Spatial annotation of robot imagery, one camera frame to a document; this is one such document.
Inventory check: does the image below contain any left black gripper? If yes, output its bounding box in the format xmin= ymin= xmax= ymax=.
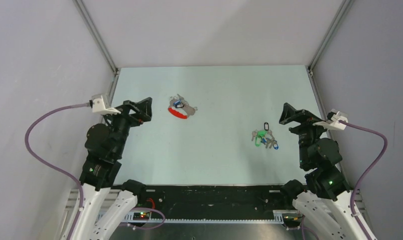
xmin=104 ymin=96 xmax=153 ymax=157

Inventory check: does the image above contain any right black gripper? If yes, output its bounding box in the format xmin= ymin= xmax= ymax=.
xmin=278 ymin=102 xmax=334 ymax=167

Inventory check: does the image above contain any key bunch with red band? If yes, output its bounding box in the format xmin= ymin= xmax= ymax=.
xmin=167 ymin=94 xmax=198 ymax=120

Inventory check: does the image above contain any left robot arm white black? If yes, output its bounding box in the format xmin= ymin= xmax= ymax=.
xmin=61 ymin=94 xmax=153 ymax=240

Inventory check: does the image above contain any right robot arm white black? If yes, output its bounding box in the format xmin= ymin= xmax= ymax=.
xmin=279 ymin=102 xmax=376 ymax=240

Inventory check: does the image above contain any key bunch with green tag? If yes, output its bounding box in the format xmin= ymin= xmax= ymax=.
xmin=251 ymin=122 xmax=279 ymax=150

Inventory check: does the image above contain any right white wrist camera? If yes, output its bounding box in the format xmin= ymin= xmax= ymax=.
xmin=313 ymin=109 xmax=348 ymax=131

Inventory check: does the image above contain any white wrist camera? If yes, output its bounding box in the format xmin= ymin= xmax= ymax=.
xmin=91 ymin=93 xmax=121 ymax=116
xmin=313 ymin=109 xmax=348 ymax=131

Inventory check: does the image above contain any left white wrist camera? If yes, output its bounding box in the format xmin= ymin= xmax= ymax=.
xmin=91 ymin=93 xmax=121 ymax=116

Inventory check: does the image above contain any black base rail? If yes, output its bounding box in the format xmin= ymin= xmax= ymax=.
xmin=137 ymin=180 xmax=306 ymax=220

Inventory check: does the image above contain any left aluminium frame post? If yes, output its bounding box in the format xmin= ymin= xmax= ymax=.
xmin=72 ymin=0 xmax=119 ymax=76

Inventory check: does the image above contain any aluminium frame post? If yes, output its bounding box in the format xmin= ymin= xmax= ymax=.
xmin=72 ymin=0 xmax=119 ymax=76
xmin=307 ymin=0 xmax=355 ymax=76

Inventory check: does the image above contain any white cable duct strip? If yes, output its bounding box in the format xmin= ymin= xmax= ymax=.
xmin=121 ymin=212 xmax=302 ymax=224

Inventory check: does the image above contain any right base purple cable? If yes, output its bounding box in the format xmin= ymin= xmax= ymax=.
xmin=299 ymin=216 xmax=322 ymax=240

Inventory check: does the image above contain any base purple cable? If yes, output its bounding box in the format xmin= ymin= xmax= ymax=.
xmin=118 ymin=207 xmax=167 ymax=231
xmin=299 ymin=216 xmax=322 ymax=240

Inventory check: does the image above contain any right aluminium frame post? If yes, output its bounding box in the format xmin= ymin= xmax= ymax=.
xmin=307 ymin=0 xmax=355 ymax=76

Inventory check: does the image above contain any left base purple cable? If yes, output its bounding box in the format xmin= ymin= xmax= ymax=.
xmin=118 ymin=207 xmax=167 ymax=231

